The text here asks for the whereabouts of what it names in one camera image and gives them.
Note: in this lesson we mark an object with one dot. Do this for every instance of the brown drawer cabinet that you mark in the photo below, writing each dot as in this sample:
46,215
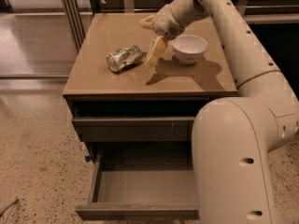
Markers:
170,89

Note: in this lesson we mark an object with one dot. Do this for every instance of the crushed 7up can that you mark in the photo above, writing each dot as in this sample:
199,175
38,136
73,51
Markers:
124,58

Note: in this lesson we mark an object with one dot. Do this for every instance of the metal railing frame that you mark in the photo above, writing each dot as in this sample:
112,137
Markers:
270,18

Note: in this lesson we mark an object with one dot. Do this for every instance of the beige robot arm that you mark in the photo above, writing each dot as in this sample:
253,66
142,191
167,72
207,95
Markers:
232,136

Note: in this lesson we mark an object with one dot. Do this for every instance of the white ceramic bowl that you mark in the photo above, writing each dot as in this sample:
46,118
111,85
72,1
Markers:
189,49

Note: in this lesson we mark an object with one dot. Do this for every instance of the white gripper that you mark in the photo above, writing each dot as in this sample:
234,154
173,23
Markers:
164,21

